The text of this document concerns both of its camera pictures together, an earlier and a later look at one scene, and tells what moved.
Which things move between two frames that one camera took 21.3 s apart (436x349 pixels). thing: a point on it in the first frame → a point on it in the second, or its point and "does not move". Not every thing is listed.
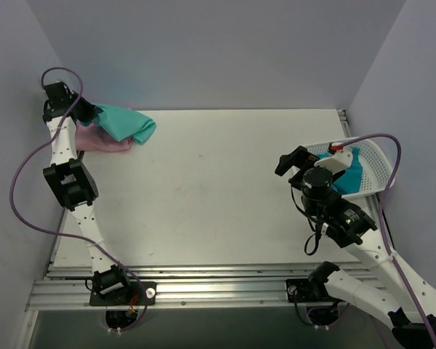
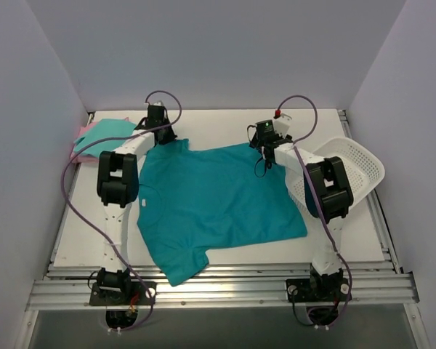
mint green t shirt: [123, 123] → [102, 129]
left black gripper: [82, 110] → [166, 135]
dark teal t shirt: [349, 181] → [193, 202]
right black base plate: [307, 291] does not move
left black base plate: [136, 297] does not move
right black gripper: [298, 164] → [263, 152]
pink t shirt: [90, 137] → [81, 158]
